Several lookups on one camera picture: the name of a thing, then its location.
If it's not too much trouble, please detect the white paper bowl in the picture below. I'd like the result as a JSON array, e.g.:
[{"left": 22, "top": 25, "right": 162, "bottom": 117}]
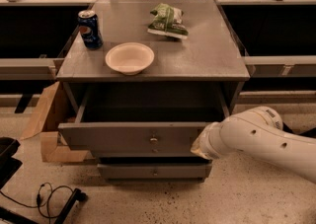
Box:
[{"left": 105, "top": 42, "right": 155, "bottom": 75}]

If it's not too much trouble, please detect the blue pepsi can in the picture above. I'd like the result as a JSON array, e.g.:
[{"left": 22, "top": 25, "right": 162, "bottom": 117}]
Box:
[{"left": 78, "top": 10, "right": 103, "bottom": 49}]

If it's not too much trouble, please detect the grey top drawer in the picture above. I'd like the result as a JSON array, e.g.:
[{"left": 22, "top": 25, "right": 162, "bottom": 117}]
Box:
[{"left": 59, "top": 82, "right": 229, "bottom": 157}]

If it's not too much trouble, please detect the grey lower drawer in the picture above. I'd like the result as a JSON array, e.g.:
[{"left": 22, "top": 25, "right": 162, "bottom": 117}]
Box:
[{"left": 98, "top": 157, "right": 212, "bottom": 181}]

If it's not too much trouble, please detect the grey cabinet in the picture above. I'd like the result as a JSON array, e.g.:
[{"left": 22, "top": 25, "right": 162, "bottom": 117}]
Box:
[{"left": 57, "top": 0, "right": 250, "bottom": 108}]

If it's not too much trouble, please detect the black stand base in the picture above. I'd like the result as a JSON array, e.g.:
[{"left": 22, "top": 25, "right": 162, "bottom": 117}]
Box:
[{"left": 0, "top": 186, "right": 87, "bottom": 224}]

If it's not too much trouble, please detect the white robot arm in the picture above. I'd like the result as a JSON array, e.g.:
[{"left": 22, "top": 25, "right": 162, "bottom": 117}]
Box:
[{"left": 191, "top": 107, "right": 316, "bottom": 183}]

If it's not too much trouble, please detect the wooden side frame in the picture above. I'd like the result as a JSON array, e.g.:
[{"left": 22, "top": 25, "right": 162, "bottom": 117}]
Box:
[{"left": 20, "top": 82, "right": 93, "bottom": 163}]

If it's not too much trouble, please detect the grey drawer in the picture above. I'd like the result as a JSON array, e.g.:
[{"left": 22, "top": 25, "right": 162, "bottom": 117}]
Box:
[
  {"left": 98, "top": 157, "right": 212, "bottom": 181},
  {"left": 59, "top": 82, "right": 229, "bottom": 157}
]

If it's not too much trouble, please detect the green chip bag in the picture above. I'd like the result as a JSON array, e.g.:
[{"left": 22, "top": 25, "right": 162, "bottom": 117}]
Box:
[{"left": 147, "top": 3, "right": 189, "bottom": 39}]

